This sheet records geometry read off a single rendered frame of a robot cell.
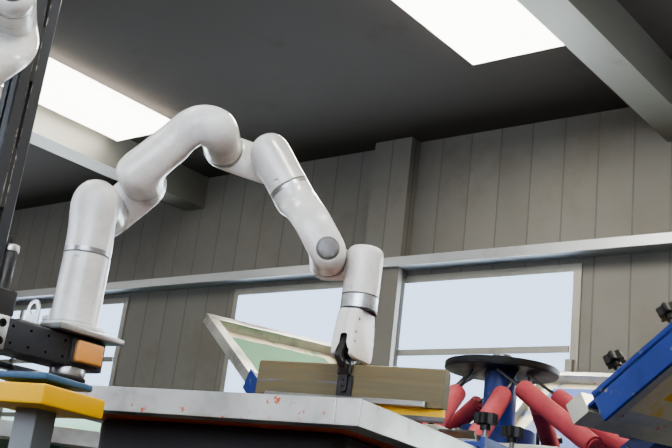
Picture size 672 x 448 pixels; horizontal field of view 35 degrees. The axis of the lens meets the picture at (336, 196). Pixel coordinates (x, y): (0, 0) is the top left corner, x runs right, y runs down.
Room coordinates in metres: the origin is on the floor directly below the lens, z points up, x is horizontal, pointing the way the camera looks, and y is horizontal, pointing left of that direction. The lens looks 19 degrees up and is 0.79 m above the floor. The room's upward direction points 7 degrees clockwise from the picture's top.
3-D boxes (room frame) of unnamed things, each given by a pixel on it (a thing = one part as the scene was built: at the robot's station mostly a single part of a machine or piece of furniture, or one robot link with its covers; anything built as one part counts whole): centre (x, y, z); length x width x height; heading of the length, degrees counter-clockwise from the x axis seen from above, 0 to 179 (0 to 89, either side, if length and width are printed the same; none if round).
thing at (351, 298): (2.08, -0.08, 1.26); 0.09 x 0.07 x 0.03; 151
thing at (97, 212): (2.09, 0.48, 1.37); 0.13 x 0.10 x 0.16; 179
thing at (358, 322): (2.07, -0.07, 1.20); 0.10 x 0.08 x 0.11; 151
